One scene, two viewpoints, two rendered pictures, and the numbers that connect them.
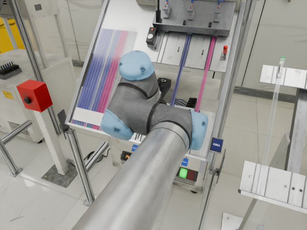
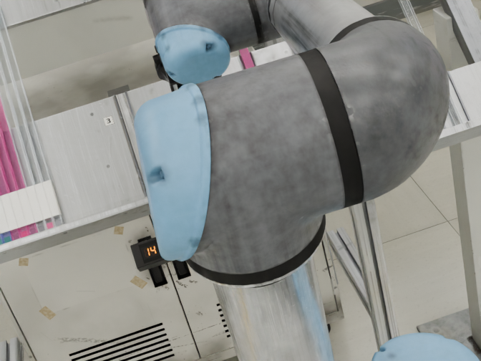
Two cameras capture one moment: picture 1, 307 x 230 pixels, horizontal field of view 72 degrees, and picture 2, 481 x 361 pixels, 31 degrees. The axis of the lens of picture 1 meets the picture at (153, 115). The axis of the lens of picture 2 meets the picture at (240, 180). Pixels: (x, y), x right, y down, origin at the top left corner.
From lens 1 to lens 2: 0.64 m
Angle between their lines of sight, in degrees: 22
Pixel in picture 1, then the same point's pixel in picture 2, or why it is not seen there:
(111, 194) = (325, 13)
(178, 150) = not seen: outside the picture
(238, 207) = (441, 296)
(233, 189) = (405, 271)
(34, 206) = not seen: outside the picture
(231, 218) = (444, 324)
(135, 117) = (226, 12)
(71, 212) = not seen: outside the picture
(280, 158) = (455, 66)
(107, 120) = (182, 40)
